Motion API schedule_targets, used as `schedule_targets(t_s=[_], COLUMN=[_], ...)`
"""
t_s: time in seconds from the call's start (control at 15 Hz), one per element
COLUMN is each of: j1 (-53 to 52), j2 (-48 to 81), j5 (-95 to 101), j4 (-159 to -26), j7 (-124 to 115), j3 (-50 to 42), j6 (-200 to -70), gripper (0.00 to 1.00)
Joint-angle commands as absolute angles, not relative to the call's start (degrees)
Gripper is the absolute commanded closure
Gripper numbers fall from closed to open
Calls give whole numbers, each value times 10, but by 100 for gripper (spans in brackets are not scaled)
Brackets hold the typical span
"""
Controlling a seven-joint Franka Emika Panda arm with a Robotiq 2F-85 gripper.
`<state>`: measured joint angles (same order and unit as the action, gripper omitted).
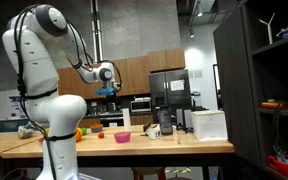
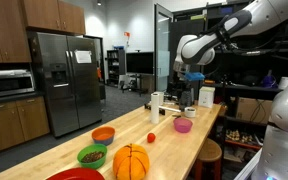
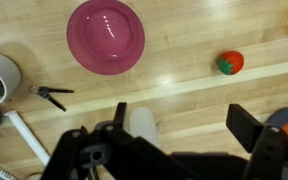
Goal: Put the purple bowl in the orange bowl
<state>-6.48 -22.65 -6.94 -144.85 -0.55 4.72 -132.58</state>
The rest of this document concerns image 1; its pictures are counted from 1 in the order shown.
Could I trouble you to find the green toy fruit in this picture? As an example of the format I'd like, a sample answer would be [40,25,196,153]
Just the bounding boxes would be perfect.
[81,128,87,136]

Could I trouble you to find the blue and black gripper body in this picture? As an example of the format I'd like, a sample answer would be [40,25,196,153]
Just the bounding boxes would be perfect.
[94,83,122,95]

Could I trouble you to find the red stool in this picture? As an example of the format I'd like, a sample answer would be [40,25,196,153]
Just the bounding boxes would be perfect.
[131,167,166,180]

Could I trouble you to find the crumpled plastic bag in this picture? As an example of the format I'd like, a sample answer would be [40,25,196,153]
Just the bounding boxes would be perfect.
[18,126,33,139]

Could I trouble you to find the white poster on wall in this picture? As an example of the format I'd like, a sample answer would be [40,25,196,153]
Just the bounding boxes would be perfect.
[0,90,26,121]

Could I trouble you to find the stainless steel refrigerator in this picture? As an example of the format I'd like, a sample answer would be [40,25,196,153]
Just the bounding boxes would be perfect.
[149,69,192,122]

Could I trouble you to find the white wind turbine model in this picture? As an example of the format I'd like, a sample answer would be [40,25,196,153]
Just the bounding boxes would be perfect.
[259,13,275,44]

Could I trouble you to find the orange toy fruit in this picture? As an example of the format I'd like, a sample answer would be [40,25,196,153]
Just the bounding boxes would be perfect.
[75,128,83,142]

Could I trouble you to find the white mug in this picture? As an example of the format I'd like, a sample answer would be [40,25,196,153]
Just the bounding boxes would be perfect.
[147,125,160,140]

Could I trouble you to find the orange plastic bowl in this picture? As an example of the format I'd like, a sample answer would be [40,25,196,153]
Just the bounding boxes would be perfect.
[90,124,103,133]

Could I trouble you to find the white cardboard box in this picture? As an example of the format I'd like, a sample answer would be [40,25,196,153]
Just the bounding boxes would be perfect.
[192,110,228,141]

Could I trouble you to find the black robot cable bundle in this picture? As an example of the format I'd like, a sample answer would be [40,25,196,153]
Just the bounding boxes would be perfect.
[13,4,123,180]

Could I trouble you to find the dark shelving unit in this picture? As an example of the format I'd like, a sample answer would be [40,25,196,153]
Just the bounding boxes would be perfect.
[213,0,288,180]

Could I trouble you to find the tall white cylinder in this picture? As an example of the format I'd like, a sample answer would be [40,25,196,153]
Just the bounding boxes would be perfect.
[122,108,131,132]

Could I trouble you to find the orange object on shelf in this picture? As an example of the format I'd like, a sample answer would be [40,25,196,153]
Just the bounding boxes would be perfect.
[261,102,288,110]

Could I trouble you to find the small red strawberry toy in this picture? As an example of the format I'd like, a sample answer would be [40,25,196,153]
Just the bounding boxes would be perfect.
[98,132,105,139]

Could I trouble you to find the red bin on shelf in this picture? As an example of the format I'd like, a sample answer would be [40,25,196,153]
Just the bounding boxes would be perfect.
[267,156,288,178]

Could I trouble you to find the silver microwave oven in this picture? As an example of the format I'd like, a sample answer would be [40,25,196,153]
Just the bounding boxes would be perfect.
[130,100,151,112]

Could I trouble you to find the wooden wall cabinets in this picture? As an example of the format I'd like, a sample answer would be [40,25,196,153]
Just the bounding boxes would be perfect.
[58,48,185,99]

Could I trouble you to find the dark translucent pitcher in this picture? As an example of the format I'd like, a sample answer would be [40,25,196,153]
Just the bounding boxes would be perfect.
[158,106,173,135]

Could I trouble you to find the purple plastic bowl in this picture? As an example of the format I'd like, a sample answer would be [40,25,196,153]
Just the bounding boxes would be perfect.
[114,131,131,143]

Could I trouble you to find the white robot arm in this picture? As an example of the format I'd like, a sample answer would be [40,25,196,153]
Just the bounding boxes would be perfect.
[2,4,121,180]

